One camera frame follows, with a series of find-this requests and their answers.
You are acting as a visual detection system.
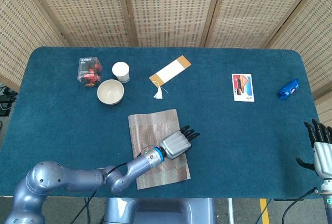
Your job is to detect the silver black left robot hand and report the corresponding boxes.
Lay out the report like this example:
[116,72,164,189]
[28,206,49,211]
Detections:
[159,124,200,160]

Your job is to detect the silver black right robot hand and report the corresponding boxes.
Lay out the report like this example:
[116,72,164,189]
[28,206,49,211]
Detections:
[295,119,332,183]

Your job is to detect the brown woven placemat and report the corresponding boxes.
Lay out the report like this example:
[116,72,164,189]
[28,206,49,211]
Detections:
[128,108,191,190]

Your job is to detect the cream round bowl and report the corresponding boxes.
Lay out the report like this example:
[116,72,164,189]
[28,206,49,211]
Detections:
[96,79,125,105]

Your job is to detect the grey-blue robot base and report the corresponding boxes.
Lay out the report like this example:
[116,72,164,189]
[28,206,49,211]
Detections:
[100,197,216,224]

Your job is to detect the teal blue table cloth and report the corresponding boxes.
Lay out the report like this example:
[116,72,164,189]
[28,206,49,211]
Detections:
[0,46,324,199]

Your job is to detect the white brown bookmark with tassel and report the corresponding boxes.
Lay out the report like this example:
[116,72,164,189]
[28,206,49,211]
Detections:
[149,55,192,100]

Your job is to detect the blue snack packet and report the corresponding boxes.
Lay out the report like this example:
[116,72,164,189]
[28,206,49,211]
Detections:
[279,78,300,101]

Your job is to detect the white table leg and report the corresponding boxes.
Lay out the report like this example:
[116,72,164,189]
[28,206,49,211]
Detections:
[227,198,235,224]

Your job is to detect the colourful photo card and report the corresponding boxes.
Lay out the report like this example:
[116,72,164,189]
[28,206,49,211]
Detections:
[231,73,255,102]

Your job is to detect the white paper cup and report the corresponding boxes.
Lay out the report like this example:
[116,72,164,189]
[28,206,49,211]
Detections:
[112,61,130,84]

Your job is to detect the clear box with red items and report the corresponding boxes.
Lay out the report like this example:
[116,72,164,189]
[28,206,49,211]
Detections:
[77,57,102,88]

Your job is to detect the woven bamboo folding screen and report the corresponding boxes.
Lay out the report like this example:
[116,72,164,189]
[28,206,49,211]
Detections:
[0,0,332,131]

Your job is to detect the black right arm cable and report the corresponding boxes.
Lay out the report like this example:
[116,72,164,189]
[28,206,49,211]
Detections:
[273,187,320,224]

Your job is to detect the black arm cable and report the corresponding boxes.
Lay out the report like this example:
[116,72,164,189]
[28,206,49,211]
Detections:
[77,145,158,224]
[273,187,320,224]

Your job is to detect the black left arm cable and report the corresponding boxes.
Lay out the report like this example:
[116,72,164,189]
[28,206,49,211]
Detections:
[77,145,158,224]

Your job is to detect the blue cable under table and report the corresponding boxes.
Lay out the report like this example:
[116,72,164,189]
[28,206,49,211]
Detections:
[84,198,91,224]

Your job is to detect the black cables on floor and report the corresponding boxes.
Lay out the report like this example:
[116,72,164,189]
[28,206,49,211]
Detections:
[0,83,18,117]

